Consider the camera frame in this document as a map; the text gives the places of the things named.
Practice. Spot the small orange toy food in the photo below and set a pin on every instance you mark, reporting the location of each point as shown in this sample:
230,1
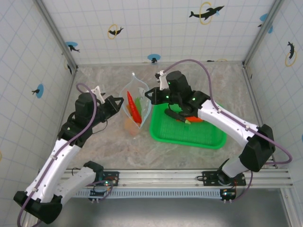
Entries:
128,107

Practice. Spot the blue patch sticker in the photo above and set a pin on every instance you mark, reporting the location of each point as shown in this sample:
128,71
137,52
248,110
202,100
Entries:
264,17

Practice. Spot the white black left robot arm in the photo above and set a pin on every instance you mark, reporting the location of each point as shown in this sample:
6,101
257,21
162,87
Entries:
59,160

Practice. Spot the shark blue circle sticker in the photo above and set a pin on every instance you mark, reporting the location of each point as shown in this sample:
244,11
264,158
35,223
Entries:
71,46

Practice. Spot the clear zip-top bag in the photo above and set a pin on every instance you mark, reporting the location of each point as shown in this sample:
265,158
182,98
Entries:
136,86

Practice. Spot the fish blue circle sticker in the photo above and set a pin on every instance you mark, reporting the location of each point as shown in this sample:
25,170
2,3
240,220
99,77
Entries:
39,91
154,58

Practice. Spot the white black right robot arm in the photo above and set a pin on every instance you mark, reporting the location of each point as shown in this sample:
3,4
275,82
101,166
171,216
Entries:
227,120

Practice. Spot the red toy chili pepper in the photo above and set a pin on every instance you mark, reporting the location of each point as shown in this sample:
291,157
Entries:
133,108

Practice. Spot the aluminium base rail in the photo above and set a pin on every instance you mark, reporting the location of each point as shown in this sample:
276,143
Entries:
161,176

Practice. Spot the green plastic basket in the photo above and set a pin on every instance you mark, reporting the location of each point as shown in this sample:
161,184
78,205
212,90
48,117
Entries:
189,134

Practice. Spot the aluminium floor rail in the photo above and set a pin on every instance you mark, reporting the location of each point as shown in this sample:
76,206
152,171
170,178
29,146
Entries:
71,87
253,94

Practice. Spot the aluminium frame post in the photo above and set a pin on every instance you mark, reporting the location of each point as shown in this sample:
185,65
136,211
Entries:
55,33
262,30

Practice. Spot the green toy vegetable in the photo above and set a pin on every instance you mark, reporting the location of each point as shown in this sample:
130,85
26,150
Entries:
138,103

